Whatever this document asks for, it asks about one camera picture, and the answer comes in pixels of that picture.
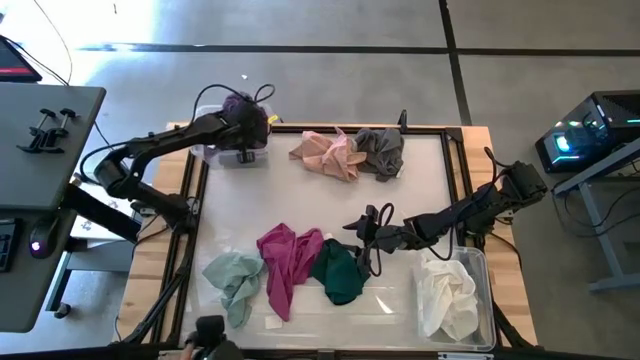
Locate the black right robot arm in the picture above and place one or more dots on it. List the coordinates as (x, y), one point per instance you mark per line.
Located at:
(475, 210)

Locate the black caster wheel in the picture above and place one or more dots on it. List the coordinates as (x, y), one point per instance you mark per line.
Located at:
(62, 310)

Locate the small white paper piece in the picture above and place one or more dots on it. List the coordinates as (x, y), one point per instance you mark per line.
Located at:
(273, 322)

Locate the grey metal-legged desk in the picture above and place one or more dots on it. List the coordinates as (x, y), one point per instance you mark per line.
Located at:
(600, 235)

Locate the black monitor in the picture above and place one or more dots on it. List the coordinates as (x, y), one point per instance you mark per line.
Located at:
(15, 65)

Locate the grey microfiber towel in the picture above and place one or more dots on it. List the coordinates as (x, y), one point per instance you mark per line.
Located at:
(380, 150)

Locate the peach microfiber towel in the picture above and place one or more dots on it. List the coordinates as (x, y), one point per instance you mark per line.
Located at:
(325, 155)

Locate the clear plastic bin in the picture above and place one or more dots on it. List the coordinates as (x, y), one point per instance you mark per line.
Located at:
(487, 300)
(225, 159)

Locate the small yellow tag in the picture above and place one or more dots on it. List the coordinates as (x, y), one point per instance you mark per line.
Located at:
(273, 119)

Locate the magenta microfiber towel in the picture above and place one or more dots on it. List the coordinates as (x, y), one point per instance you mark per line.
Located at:
(285, 260)

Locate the dark green microfiber towel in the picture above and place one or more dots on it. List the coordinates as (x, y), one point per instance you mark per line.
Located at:
(340, 275)

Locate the black aluminium table frame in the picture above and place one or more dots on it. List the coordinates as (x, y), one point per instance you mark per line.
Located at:
(425, 129)

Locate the purple microfiber towel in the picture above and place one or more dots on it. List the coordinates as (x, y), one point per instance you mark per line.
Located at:
(235, 102)

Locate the mint green microfiber towel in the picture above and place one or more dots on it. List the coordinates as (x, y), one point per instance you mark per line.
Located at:
(235, 280)

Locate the black desk clamp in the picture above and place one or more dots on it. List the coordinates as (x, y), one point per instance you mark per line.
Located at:
(57, 132)
(37, 137)

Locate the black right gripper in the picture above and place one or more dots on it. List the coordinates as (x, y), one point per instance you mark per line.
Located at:
(382, 237)

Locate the dark grey desk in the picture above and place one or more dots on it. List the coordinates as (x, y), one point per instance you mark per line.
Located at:
(45, 175)

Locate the cream white microfiber towel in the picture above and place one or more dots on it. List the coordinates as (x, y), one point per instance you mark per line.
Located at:
(445, 300)

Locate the black keyboard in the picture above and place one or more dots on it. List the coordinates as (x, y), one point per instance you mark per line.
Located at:
(7, 247)

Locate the black computer tower with lights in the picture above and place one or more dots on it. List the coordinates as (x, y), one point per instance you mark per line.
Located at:
(590, 130)

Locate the black camera post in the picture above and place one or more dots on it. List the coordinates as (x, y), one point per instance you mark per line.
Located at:
(403, 122)

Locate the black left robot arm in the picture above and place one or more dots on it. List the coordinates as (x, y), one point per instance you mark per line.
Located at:
(165, 137)

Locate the black computer mouse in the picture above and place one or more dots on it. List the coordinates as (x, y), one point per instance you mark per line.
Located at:
(42, 237)

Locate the white box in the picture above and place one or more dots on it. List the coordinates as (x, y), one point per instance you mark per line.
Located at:
(95, 227)

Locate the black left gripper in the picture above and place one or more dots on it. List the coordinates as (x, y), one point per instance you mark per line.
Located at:
(252, 130)

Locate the person's hand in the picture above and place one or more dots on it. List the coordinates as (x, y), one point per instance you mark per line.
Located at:
(186, 354)

